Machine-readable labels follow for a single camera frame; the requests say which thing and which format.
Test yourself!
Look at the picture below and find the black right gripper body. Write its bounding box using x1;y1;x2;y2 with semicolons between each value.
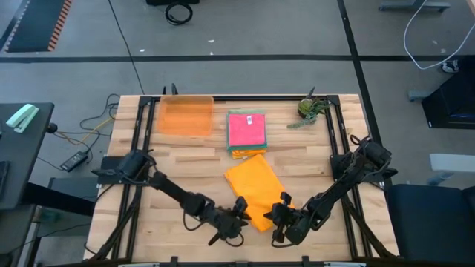
273;191;309;245

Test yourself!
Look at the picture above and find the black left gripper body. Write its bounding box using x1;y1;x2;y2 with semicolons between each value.
208;196;249;246

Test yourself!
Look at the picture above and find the orange microfiber towel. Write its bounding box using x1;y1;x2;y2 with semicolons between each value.
224;154;296;233
232;148;267;160

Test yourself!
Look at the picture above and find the pink microfiber towel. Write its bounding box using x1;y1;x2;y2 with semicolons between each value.
227;113;267;148

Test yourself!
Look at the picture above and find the light green microfiber towel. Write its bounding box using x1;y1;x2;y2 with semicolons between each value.
226;108;268;152

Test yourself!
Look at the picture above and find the small potted succulent plant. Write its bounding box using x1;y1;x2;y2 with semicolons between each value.
286;87;331;130

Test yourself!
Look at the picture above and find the orange translucent plastic bin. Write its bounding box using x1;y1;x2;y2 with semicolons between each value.
154;95;215;136

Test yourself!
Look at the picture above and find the dark blue chair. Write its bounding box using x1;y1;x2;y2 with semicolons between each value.
385;184;475;264

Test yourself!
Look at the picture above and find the black power adapter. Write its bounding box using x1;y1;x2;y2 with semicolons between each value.
59;151;89;173

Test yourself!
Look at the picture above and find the white plastic panel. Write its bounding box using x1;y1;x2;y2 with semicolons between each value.
429;154;475;186

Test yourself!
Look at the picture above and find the black cabinet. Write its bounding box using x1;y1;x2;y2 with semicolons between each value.
421;69;475;130

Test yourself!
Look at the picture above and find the black side desk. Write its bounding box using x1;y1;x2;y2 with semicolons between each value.
0;102;55;211

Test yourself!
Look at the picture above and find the mint green stapler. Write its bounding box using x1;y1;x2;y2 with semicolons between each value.
5;103;40;134

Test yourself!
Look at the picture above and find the dark orange-edged floor mat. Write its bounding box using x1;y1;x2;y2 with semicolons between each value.
3;0;73;53

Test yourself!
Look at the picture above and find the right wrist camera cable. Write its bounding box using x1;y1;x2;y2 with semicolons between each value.
270;237;298;248

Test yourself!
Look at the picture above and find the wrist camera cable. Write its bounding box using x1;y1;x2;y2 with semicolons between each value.
270;237;298;248
182;209;245;248

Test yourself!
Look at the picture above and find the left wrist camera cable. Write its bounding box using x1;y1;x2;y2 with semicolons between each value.
182;209;245;248

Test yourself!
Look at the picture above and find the yellow floor cable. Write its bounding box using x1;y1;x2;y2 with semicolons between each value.
55;116;114;148

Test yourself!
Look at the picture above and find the tangled black floor cable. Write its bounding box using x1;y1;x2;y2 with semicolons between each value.
79;93;120;149

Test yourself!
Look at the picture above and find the long black floor cable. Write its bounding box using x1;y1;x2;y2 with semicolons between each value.
107;0;145;96

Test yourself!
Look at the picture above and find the white floor cable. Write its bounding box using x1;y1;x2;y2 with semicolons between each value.
403;0;475;70

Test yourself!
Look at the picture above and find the coiled black cable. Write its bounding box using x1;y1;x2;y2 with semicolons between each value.
165;1;194;26

